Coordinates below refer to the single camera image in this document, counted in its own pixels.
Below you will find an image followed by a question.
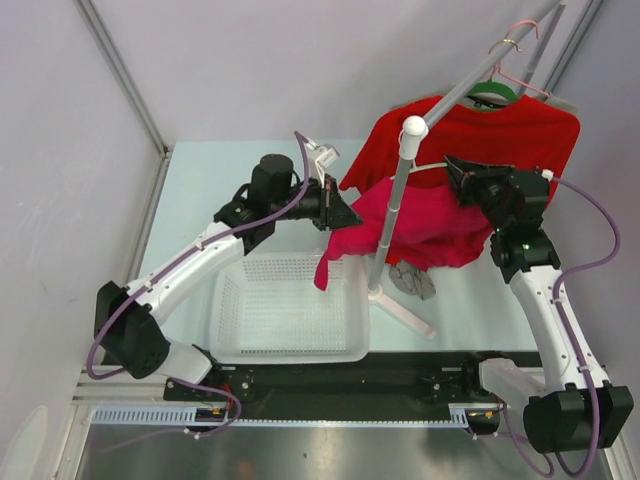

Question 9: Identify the magenta t shirt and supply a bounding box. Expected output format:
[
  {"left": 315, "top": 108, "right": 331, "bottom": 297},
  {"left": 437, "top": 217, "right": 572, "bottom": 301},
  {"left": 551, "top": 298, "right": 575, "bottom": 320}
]
[{"left": 314, "top": 179, "right": 492, "bottom": 291}]

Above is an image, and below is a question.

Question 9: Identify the grey clothes rack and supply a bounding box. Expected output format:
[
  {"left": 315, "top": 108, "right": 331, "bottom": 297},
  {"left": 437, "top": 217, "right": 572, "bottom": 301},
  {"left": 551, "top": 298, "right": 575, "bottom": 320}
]
[{"left": 368, "top": 1, "right": 566, "bottom": 340}]

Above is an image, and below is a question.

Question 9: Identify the red t shirt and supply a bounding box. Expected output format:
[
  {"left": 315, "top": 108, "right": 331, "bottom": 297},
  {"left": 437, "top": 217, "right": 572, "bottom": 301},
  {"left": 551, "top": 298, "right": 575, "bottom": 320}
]
[{"left": 340, "top": 96, "right": 581, "bottom": 194}]

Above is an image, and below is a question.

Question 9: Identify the dark green hanger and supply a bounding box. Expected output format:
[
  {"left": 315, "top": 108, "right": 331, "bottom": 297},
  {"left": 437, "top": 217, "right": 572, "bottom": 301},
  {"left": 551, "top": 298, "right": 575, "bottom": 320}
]
[{"left": 466, "top": 65, "right": 519, "bottom": 110}]

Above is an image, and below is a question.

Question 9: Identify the grey cloth on table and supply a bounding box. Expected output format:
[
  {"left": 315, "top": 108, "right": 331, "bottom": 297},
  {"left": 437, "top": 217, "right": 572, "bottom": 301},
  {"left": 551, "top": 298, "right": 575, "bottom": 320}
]
[{"left": 389, "top": 261, "right": 436, "bottom": 300}]

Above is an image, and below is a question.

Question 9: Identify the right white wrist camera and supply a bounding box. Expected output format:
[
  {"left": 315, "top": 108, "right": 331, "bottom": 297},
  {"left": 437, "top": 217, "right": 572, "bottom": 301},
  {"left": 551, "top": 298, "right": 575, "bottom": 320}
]
[{"left": 538, "top": 169, "right": 554, "bottom": 182}]

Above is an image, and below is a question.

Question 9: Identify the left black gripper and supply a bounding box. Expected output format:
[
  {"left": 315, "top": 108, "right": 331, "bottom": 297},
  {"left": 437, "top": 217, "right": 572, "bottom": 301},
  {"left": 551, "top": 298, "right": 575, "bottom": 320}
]
[{"left": 270, "top": 173, "right": 361, "bottom": 231}]

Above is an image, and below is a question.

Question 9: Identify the white slotted cable duct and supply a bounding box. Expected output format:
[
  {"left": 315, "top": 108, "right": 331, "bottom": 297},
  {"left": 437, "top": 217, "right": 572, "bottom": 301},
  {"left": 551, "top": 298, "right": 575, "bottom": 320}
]
[{"left": 91, "top": 403, "right": 500, "bottom": 429}]

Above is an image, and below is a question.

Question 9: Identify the white perforated plastic basket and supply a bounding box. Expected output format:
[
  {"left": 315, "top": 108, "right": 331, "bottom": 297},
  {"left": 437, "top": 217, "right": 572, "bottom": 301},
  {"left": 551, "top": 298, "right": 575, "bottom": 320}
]
[{"left": 209, "top": 253, "right": 370, "bottom": 365}]

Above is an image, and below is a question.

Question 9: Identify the pale green hanger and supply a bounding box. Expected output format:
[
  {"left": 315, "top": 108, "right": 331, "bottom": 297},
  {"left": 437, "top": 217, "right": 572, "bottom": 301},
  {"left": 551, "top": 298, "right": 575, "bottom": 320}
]
[{"left": 391, "top": 128, "right": 451, "bottom": 181}]

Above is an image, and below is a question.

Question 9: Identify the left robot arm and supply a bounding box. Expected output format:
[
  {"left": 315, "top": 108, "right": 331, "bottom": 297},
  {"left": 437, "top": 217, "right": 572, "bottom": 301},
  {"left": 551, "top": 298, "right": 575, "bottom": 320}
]
[{"left": 86, "top": 154, "right": 363, "bottom": 400}]

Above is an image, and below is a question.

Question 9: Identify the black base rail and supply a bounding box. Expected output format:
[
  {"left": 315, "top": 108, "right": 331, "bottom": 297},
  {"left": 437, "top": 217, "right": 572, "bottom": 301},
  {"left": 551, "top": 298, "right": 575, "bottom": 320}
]
[{"left": 164, "top": 349, "right": 544, "bottom": 421}]

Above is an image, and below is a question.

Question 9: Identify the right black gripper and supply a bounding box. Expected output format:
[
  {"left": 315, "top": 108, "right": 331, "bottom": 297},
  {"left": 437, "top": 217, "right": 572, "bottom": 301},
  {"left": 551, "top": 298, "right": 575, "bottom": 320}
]
[{"left": 440, "top": 156, "right": 514, "bottom": 233}]

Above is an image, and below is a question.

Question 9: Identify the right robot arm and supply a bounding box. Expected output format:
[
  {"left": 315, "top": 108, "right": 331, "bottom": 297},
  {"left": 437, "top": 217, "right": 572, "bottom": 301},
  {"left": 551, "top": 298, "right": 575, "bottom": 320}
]
[{"left": 445, "top": 156, "right": 634, "bottom": 453}]

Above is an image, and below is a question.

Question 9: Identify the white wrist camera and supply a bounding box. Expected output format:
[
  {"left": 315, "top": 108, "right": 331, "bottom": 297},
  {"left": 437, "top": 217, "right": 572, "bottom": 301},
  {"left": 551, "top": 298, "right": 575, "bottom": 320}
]
[
  {"left": 310, "top": 144, "right": 340, "bottom": 185},
  {"left": 538, "top": 169, "right": 554, "bottom": 182}
]

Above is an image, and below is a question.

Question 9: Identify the pink wire hanger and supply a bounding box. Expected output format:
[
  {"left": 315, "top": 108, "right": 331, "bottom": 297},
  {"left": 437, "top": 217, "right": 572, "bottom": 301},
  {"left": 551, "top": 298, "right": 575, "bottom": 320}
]
[{"left": 489, "top": 18, "right": 551, "bottom": 101}]

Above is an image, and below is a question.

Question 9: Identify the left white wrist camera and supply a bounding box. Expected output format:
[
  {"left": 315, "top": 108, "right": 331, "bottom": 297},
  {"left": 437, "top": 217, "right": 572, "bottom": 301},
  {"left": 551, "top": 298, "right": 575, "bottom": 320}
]
[{"left": 310, "top": 144, "right": 340, "bottom": 185}]

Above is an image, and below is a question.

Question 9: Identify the grey garment behind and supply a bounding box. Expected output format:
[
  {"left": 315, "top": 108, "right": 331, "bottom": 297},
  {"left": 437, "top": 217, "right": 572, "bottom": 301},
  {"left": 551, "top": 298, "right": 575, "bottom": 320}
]
[{"left": 540, "top": 95, "right": 579, "bottom": 116}]

